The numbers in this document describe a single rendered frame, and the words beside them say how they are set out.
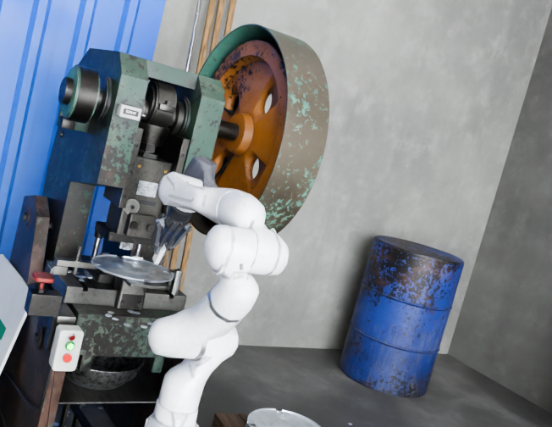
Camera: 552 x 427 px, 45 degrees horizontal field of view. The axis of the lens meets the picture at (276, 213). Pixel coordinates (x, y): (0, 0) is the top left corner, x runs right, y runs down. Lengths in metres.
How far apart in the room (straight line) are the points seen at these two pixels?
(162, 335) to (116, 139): 0.78
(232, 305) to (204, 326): 0.12
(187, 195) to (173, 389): 0.52
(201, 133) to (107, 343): 0.79
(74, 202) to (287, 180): 0.83
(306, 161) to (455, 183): 2.88
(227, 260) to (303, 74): 0.95
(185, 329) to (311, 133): 0.88
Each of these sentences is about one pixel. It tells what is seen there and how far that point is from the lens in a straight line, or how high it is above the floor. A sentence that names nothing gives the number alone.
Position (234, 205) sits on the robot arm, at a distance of 1.68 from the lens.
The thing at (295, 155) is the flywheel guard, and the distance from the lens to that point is 2.27.
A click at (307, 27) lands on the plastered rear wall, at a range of 4.11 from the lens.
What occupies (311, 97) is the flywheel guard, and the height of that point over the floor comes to 1.52.
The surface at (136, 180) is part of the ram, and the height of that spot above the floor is 1.09.
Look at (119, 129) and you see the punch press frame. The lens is 2.29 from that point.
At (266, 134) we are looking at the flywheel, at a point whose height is 1.36.
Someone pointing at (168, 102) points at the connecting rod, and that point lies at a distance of 2.37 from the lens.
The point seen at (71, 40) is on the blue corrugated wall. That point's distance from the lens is 3.52.
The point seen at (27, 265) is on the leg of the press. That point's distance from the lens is 2.71.
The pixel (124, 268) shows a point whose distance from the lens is 2.38.
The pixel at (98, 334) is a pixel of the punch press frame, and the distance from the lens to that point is 2.34.
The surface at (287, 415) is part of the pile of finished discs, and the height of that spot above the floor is 0.40.
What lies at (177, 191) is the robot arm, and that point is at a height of 1.15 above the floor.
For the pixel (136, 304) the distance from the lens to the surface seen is 2.41.
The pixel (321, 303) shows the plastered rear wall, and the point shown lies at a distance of 4.57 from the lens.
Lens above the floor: 1.39
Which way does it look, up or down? 7 degrees down
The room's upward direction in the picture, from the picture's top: 15 degrees clockwise
